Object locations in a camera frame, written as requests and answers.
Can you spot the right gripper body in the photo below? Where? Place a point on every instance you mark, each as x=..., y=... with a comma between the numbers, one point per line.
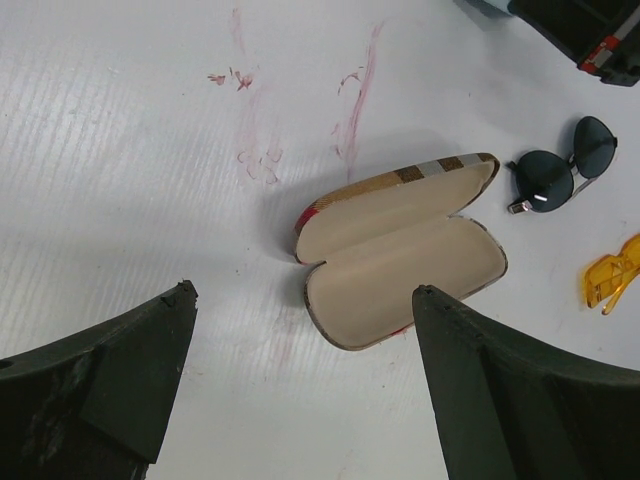
x=600, y=36

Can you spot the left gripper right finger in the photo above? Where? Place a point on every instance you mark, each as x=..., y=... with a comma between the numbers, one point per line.
x=509, y=406

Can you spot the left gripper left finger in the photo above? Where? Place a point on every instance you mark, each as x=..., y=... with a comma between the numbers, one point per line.
x=96, y=404

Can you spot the plaid glasses case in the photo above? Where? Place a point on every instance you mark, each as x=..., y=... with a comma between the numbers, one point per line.
x=372, y=243

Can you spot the black round sunglasses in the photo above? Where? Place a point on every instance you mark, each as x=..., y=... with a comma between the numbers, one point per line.
x=546, y=181

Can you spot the orange sunglasses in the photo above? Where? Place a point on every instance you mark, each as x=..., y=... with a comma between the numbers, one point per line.
x=608, y=277

